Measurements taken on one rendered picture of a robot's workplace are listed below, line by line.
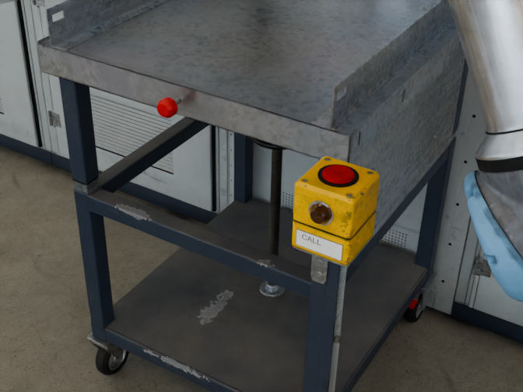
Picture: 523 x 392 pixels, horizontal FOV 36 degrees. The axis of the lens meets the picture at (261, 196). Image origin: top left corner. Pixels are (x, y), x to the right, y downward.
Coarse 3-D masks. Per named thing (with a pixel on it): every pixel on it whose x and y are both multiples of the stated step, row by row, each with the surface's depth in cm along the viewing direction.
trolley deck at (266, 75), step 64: (192, 0) 162; (256, 0) 163; (320, 0) 164; (384, 0) 165; (64, 64) 141; (128, 64) 136; (192, 64) 136; (256, 64) 137; (320, 64) 137; (448, 64) 150; (256, 128) 125; (320, 128) 119; (384, 128) 129
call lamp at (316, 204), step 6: (312, 204) 95; (318, 204) 95; (324, 204) 94; (312, 210) 95; (318, 210) 94; (324, 210) 94; (330, 210) 94; (312, 216) 95; (318, 216) 94; (324, 216) 94; (330, 216) 95; (318, 222) 95; (324, 222) 95; (330, 222) 95
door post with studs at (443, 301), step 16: (480, 112) 179; (480, 128) 180; (464, 160) 186; (464, 176) 188; (464, 192) 191; (464, 208) 193; (464, 224) 195; (448, 256) 202; (448, 272) 204; (448, 288) 206; (448, 304) 209
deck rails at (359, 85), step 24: (72, 0) 142; (96, 0) 147; (120, 0) 153; (144, 0) 160; (168, 0) 161; (48, 24) 139; (72, 24) 144; (96, 24) 149; (120, 24) 150; (432, 24) 144; (384, 48) 127; (408, 48) 137; (360, 72) 121; (384, 72) 130; (336, 96) 116; (360, 96) 124; (312, 120) 119; (336, 120) 118
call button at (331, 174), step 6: (330, 168) 97; (336, 168) 97; (342, 168) 97; (348, 168) 97; (324, 174) 96; (330, 174) 96; (336, 174) 96; (342, 174) 96; (348, 174) 96; (354, 174) 97; (330, 180) 95; (336, 180) 95; (342, 180) 95; (348, 180) 95
